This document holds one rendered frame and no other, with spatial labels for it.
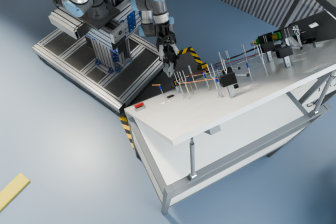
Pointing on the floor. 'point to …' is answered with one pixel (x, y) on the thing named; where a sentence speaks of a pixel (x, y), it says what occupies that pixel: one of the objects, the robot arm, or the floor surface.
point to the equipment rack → (299, 94)
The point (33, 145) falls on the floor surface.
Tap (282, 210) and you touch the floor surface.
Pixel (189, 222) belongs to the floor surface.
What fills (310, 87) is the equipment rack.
